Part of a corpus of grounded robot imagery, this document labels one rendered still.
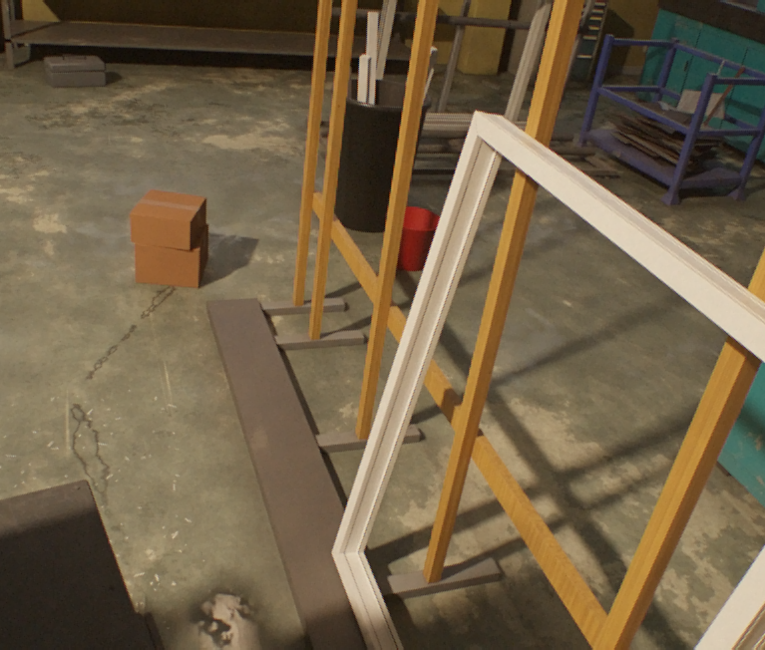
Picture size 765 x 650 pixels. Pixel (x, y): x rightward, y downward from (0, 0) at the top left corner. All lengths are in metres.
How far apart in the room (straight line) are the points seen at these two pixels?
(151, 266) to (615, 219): 2.88
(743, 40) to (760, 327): 7.05
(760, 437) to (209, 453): 2.03
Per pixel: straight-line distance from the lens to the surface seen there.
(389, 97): 4.95
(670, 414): 3.74
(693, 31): 8.65
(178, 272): 3.97
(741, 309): 1.23
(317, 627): 2.40
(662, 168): 6.45
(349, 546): 2.51
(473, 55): 9.03
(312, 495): 2.76
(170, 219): 3.84
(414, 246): 4.26
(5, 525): 1.59
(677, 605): 2.88
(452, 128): 6.42
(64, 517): 1.59
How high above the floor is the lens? 1.95
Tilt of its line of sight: 31 degrees down
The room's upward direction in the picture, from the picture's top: 8 degrees clockwise
